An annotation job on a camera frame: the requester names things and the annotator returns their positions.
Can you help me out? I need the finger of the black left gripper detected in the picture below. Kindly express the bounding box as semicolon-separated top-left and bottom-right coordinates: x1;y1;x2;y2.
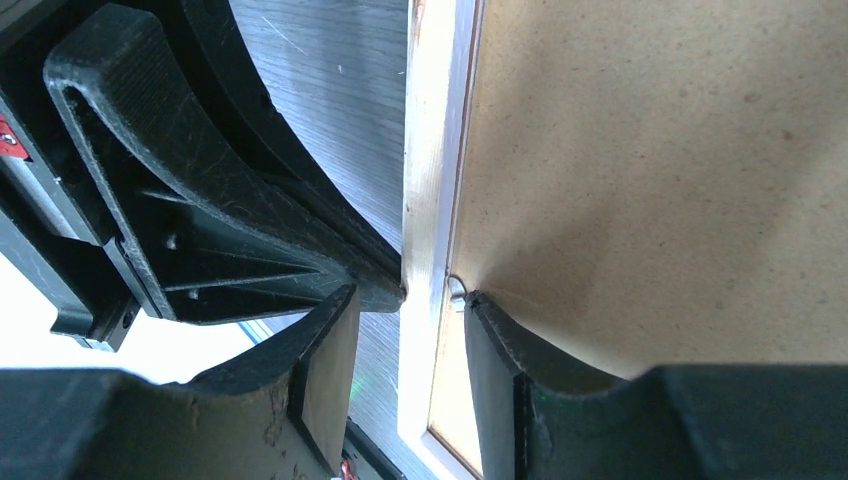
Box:
144;1;403;278
43;3;405;325

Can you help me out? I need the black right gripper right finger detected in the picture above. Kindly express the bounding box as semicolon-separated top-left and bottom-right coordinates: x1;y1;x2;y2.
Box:
465;291;847;479

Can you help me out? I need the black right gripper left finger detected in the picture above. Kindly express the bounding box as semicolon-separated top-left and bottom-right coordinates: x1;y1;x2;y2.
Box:
1;285;360;479

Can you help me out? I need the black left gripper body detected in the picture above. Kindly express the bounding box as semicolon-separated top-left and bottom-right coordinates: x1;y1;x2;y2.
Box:
1;1;165;351

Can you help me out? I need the light wooden picture frame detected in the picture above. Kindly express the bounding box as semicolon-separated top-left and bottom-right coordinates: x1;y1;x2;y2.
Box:
397;1;481;479

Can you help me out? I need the brown fibreboard backing board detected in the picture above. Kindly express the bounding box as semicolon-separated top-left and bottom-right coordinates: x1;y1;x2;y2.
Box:
451;1;847;380

